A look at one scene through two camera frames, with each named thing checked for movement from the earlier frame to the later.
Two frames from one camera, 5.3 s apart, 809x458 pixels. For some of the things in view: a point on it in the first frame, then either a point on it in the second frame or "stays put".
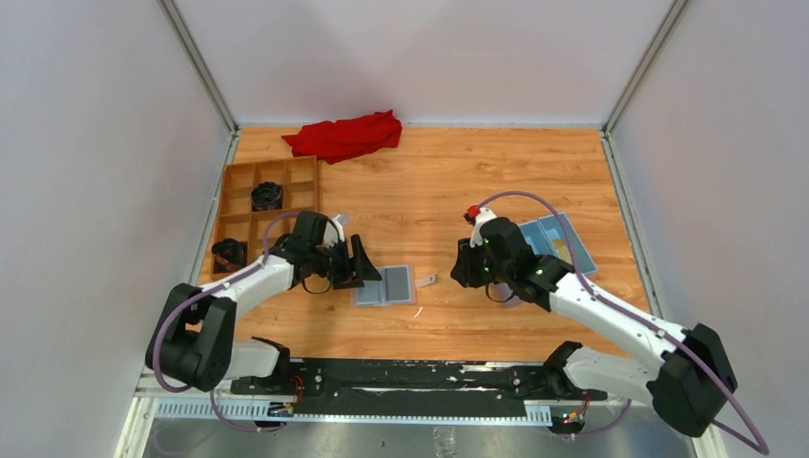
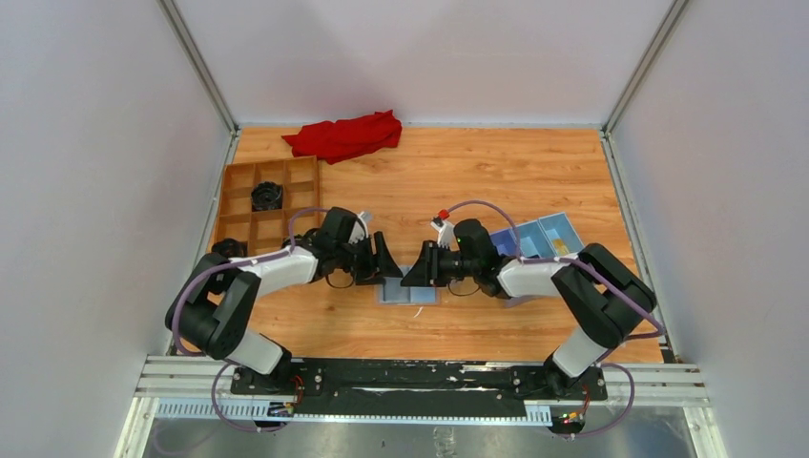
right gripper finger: x=472 y=267 to x=425 y=272
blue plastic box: x=546 y=238 stays put
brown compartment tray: x=238 y=217 stays put
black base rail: x=414 y=388 stays put
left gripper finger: x=363 y=268 to x=385 y=266
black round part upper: x=266 y=196 stays put
